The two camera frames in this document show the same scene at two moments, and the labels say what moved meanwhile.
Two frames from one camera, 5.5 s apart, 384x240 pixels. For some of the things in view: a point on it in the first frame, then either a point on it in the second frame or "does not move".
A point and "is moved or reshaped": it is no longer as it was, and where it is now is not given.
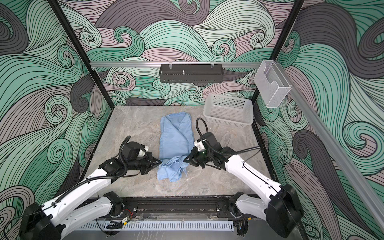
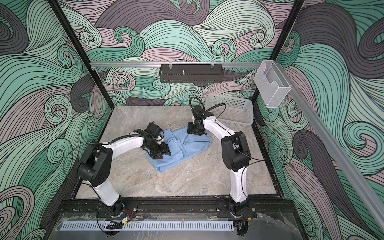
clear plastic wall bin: [272, 84] does not move
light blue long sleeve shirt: [176, 143] is moved or reshaped
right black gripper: [193, 159] -> [189, 129]
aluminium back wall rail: [157, 64] does not move
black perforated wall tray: [191, 73] does not move
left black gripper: [151, 164] -> [164, 148]
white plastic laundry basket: [229, 111] does not move
